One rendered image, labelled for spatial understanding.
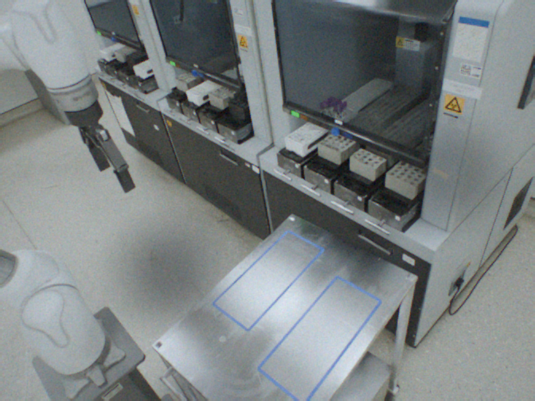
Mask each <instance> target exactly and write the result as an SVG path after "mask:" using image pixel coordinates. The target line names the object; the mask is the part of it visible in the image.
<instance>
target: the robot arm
mask: <svg viewBox="0 0 535 401"><path fill-rule="evenodd" d="M12 68H13V69H19V70H22V71H26V70H29V69H32V70H33V71H34V72H35V73H36V74H37V75H38V76H39V77H40V78H41V80H42V81H43V82H44V84H45V86H46V88H47V90H48V91H49V93H50V95H51V96H52V98H53V99H54V101H55V103H56V105H57V107H59V108H60V109H61V111H63V112H64V114H65V116H66V118H67V120H68V122H69V124H70V125H72V126H73V127H77V129H79V130H78V131H79V132H80V136H81V138H82V141H83V143H84V144H87V148H89V152H90V153H91V155H92V157H93V159H94V161H95V163H96V165H97V167H98V169H99V171H100V172H103V171H104V170H106V169H108V168H110V167H111V165H110V163H111V164H112V166H113V167H114V169H113V173H114V174H115V175H116V177H117V179H118V181H119V183H120V185H121V187H122V189H123V191H124V192H125V193H128V192H130V191H131V190H132V189H134V188H136V186H135V183H134V182H133V179H132V177H131V175H130V173H129V171H128V168H130V167H129V165H128V164H127V162H126V160H125V159H124V157H123V155H122V154H121V153H120V151H119V149H118V147H117V145H116V144H115V142H114V141H113V139H112V138H111V136H110V134H109V131H108V129H105V128H104V127H103V125H102V124H99V121H100V119H101V118H102V117H103V108H102V107H101V105H100V102H99V100H98V97H99V92H98V90H97V88H96V85H95V83H94V81H93V79H92V75H91V73H90V72H89V70H88V66H87V59H86V56H85V53H84V50H83V47H82V45H81V43H80V40H79V38H78V36H77V34H76V31H75V30H74V28H73V26H72V23H71V22H70V21H69V19H68V17H67V16H66V14H65V13H64V11H63V10H62V9H61V8H60V7H59V6H58V5H57V4H56V3H55V2H54V1H53V0H18V1H16V2H15V3H14V4H13V5H12V6H11V7H10V11H9V12H7V13H5V14H4V15H3V17H2V18H0V72H2V71H5V70H7V69H12ZM90 148H91V149H90ZM109 162H110V163H109ZM0 301H2V302H4V303H6V304H7V305H9V306H11V307H12V308H14V309H15V310H17V311H18V312H20V313H21V315H20V321H19V324H20V331H21V335H22V337H23V339H24V341H25V342H26V344H27V345H28V346H29V347H30V348H31V349H32V350H33V351H34V352H35V353H36V355H37V356H39V357H40V358H41V359H42V360H43V361H44V362H45V363H46V364H47V365H48V366H49V367H51V368H53V369H54V370H55V372H56V374H57V376H58V378H59V379H61V382H62V384H63V385H64V388H65V392H66V396H67V398H68V399H70V400H74V399H76V398H77V397H78V396H79V395H80V393H81V392H82V391H83V390H84V389H85V388H86V387H88V386H89V385H90V384H91V383H93V382H95V383H96V384H97V385H98V387H99V388H100V389H103V388H105V387H106V386H107V384H108V382H107V379H106V376H105V375H104V373H105V372H106V371H108V370H109V369H110V368H112V367H113V366H114V365H116V364H118V363H120V362H122V361H123V360H125V358H126V356H127V354H126V353H125V352H124V351H123V350H122V349H121V348H119V347H118V346H117V344H116V343H115V342H114V341H113V339H112V338H111V336H110V335H109V333H108V332H107V330H106V329H105V326H104V323H103V321H102V320H96V319H95V317H94V316H93V314H92V311H91V310H90V308H89V307H88V305H87V303H86V301H85V300H84V299H83V297H82V295H81V294H80V290H79V287H78V285H77V283H76V281H75V279H74V278H73V276H72V273H71V271H70V270H69V268H68V267H67V265H66V264H65V262H64V261H63V260H62V259H61V258H60V257H58V256H57V255H55V254H53V253H51V252H48V251H29V250H26V249H23V250H19V251H14V252H11V253H9V252H7V251H4V250H2V249H0Z"/></svg>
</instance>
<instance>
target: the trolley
mask: <svg viewBox="0 0 535 401"><path fill-rule="evenodd" d="M417 278H418V276H416V275H414V274H412V273H410V272H408V271H406V270H404V269H402V268H400V267H398V266H396V265H394V264H392V263H390V262H388V261H386V260H384V259H382V258H380V257H378V256H376V255H373V254H371V253H369V252H367V251H365V250H363V249H361V248H359V247H357V246H355V245H353V244H351V243H349V242H347V241H345V240H343V239H341V238H339V237H337V236H335V235H333V234H331V233H329V232H327V231H325V230H323V229H321V228H319V227H317V226H315V225H313V224H311V223H309V222H307V221H305V220H303V219H301V218H299V217H297V216H295V215H291V216H290V217H289V218H288V219H287V220H285V221H284V222H283V223H282V224H281V225H280V226H278V227H277V229H276V230H274V231H273V233H271V234H270V235H269V236H268V237H267V238H266V239H265V240H264V241H263V242H262V243H261V244H260V245H258V246H257V247H256V248H255V249H254V250H253V251H252V252H251V253H250V254H249V255H248V256H247V257H246V258H244V259H243V260H242V261H241V262H240V263H239V264H238V265H237V266H236V267H235V268H234V269H233V270H231V271H230V272H229V273H228V274H227V275H226V276H225V277H224V278H223V279H222V280H221V281H220V282H219V283H218V284H216V285H215V287H214V288H212V289H211V291H210V292H208V293H207V295H205V296H204V297H203V298H202V299H201V300H200V301H199V302H198V303H197V304H196V305H195V306H194V307H192V309H191V310H190V311H189V312H188V313H187V314H185V315H184V316H183V317H182V318H181V319H180V320H179V321H177V322H176V323H175V324H174V325H173V326H172V327H171V328H170V329H169V330H168V331H167V332H166V333H164V334H163V335H162V336H161V337H160V338H159V339H158V340H157V341H156V342H155V343H154V344H153V345H152V348H153V350H154V351H155V352H156V353H157V354H158V355H159V357H160V358H161V360H162V362H163V363H164V365H165V366H166V368H167V370H166V371H165V372H164V373H163V374H162V375H161V376H160V377H159V379H160V380H161V381H162V382H163V383H164V384H165V385H166V386H167V388H168V389H169V390H170V391H171V392H172V393H173V394H174V395H175V396H176V397H177V398H179V399H180V400H181V401H200V400H199V399H198V397H197V396H196V394H195V392H194V391H193V389H192V388H191V386H193V387H194V388H195V389H196V390H197V391H198V392H199V393H200V394H201V395H202V396H203V397H204V398H205V399H206V400H207V401H373V399H374V398H375V396H376V394H377V393H378V392H379V390H380V389H381V387H382V385H383V384H384V382H385V381H386V380H387V379H388V377H389V376H390V379H389V385H388V387H387V392H385V394H386V395H385V397H384V401H394V400H395V399H396V397H397V396H398V394H399V390H400V385H398V384H397V381H398V376H399V372H400V364H401V359H402V355H403V351H404V343H405V337H406V333H407V328H408V320H409V316H410V310H411V306H412V298H413V293H414V289H415V284H416V281H417ZM399 305H400V315H399V321H398V326H397V331H396V341H395V347H394V352H393V358H392V366H391V365H389V364H387V363H386V362H384V361H383V360H381V359H379V358H378V357H376V356H374V355H373V354H372V353H370V352H368V351H367V350H368V349H369V347H370V346H371V344H372V343H373V342H374V341H375V339H376V338H377V336H378V335H380V333H381V331H382V330H383V329H384V327H385V326H386V325H387V323H388V322H389V320H390V319H391V317H392V316H393V314H394V313H395V312H396V309H397V308H398V307H399ZM170 375H172V377H173V378H174V380H175V382H176V383H177V385H178V386H179V387H180V388H181V390H182V391H183V393H184V394H185V396H186V397H185V396H184V395H183V394H182V393H181V392H180V391H178V390H177V389H176V388H175V387H174V386H173V385H172V384H171V383H170V382H169V381H168V380H167V379H166V378H167V377H169V376H170ZM190 385H191V386H190Z"/></svg>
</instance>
